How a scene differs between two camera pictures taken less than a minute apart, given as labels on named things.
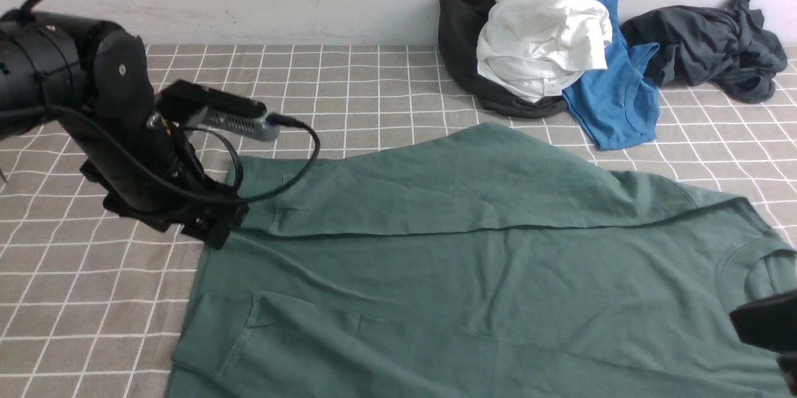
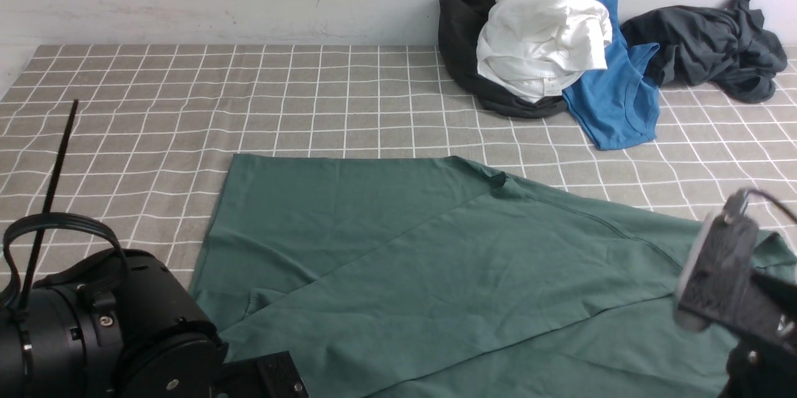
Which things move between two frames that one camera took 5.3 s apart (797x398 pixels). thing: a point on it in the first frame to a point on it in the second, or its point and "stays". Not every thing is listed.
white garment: x=545 y=28 stays
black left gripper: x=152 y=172 to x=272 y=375
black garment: x=464 y=10 stays
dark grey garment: x=726 y=44 stays
